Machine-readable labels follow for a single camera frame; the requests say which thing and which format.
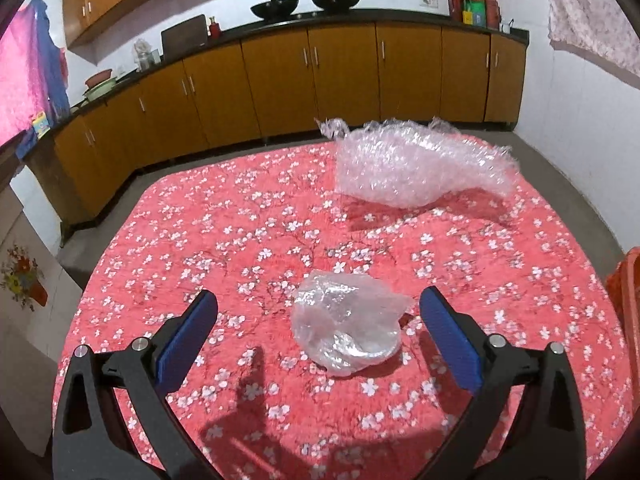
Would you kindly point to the glass jar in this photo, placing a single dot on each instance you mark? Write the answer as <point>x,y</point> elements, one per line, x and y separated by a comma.
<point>145,57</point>

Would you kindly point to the red canister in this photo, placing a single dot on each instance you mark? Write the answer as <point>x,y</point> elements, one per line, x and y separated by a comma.
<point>493,14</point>
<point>455,9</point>

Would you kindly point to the green box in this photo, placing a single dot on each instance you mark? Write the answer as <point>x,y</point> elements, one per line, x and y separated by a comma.
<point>477,12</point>

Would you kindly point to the large bubble wrap sheet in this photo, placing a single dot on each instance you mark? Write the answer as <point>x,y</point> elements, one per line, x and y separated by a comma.
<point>415,165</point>

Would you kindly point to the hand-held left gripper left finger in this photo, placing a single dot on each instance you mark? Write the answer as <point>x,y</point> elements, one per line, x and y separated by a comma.
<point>185,340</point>

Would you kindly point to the white cup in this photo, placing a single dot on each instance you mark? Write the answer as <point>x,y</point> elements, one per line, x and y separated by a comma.
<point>507,26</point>

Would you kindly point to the red floral tablecloth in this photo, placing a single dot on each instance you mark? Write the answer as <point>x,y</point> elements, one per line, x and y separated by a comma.
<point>250,240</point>

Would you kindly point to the wooden lower kitchen cabinets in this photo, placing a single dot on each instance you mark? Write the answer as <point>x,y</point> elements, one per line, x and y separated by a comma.
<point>280,85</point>

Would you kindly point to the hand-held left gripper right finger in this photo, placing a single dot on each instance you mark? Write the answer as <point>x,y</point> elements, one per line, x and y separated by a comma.
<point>450,340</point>

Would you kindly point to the pink floral hanging cloth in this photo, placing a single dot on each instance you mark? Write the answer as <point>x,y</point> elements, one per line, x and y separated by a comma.
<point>590,10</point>

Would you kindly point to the red basin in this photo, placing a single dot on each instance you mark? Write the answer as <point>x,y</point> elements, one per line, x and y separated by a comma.
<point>100,80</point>

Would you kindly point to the pink and blue hanging garment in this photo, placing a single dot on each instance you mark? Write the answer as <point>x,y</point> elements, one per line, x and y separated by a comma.
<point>25,75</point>

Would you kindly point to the flower wall sticker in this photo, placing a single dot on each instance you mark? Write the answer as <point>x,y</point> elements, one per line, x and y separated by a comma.
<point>22,275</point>

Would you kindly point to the black kitchen countertop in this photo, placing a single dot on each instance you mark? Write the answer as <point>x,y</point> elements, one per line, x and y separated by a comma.
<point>400,16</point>

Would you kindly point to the small yellow box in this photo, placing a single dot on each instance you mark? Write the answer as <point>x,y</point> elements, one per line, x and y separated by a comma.
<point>468,16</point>

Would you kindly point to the green and white basin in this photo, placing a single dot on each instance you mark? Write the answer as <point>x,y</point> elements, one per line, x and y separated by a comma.
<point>107,91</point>

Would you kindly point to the small red bottle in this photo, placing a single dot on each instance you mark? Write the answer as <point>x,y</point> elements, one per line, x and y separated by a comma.
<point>215,29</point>

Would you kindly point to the brown cutting board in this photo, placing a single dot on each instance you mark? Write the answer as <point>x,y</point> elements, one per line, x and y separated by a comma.
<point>184,35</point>

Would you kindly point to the clear plastic bag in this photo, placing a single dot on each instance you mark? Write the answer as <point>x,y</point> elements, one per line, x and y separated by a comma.
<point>345,330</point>

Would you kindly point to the red plastic basket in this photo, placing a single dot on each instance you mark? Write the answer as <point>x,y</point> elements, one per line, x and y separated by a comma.
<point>627,285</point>

